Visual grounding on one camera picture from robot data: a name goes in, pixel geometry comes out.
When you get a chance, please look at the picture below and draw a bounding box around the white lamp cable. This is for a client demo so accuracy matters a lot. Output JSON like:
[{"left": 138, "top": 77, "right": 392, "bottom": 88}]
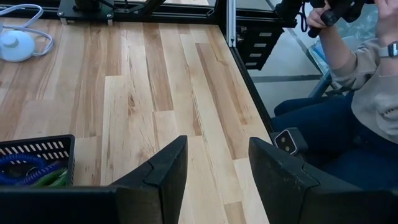
[{"left": 0, "top": 3, "right": 55, "bottom": 57}]

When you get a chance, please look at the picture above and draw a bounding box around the person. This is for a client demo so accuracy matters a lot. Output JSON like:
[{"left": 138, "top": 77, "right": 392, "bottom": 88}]
[{"left": 270, "top": 37, "right": 398, "bottom": 190}]

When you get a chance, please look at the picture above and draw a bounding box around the black plastic basket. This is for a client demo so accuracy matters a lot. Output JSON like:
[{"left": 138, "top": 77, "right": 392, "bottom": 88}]
[{"left": 0, "top": 134, "right": 76, "bottom": 188}]

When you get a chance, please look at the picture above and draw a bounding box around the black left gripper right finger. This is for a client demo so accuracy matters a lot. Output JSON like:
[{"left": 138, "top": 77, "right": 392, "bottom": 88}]
[{"left": 248, "top": 136, "right": 358, "bottom": 224}]

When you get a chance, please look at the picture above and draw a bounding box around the white round lamp switch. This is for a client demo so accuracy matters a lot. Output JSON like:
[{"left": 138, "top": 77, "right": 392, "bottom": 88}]
[{"left": 0, "top": 29, "right": 36, "bottom": 63}]

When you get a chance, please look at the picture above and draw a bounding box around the silver aluminium frame post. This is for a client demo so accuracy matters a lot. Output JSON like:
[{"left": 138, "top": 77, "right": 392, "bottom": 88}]
[{"left": 226, "top": 0, "right": 237, "bottom": 48}]

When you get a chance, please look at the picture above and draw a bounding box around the black drawer cabinet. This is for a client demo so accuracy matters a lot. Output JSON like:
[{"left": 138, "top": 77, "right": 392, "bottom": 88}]
[{"left": 235, "top": 24, "right": 285, "bottom": 71}]

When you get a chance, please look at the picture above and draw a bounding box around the blue coil keychain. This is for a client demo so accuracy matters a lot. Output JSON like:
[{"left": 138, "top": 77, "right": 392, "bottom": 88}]
[{"left": 0, "top": 152, "right": 62, "bottom": 187}]

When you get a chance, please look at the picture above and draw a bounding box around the person's right hand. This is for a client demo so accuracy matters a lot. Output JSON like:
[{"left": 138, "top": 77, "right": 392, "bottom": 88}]
[{"left": 305, "top": 1, "right": 336, "bottom": 31}]

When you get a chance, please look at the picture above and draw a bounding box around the person's right forearm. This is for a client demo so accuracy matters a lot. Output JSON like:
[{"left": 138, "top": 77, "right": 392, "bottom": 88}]
[{"left": 318, "top": 26, "right": 357, "bottom": 72}]

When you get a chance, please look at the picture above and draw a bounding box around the person's left forearm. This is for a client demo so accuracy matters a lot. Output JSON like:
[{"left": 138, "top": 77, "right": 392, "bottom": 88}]
[{"left": 377, "top": 37, "right": 398, "bottom": 77}]

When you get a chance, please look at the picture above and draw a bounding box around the person's wristwatch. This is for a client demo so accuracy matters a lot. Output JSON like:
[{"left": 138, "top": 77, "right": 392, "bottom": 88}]
[{"left": 378, "top": 40, "right": 398, "bottom": 59}]

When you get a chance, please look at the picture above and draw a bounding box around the small black camera device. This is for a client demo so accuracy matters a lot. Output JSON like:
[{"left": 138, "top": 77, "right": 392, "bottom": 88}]
[{"left": 274, "top": 129, "right": 296, "bottom": 156}]

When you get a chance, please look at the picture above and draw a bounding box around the green coil keychain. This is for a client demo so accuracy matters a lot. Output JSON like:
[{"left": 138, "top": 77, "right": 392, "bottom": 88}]
[{"left": 30, "top": 167, "right": 68, "bottom": 188}]

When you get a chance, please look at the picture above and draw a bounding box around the clear plastic bag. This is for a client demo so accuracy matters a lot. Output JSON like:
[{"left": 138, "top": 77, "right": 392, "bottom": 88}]
[{"left": 306, "top": 2, "right": 379, "bottom": 78}]

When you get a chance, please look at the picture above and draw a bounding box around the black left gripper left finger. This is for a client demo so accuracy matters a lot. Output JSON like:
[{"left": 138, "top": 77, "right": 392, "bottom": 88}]
[{"left": 110, "top": 135, "right": 189, "bottom": 224}]

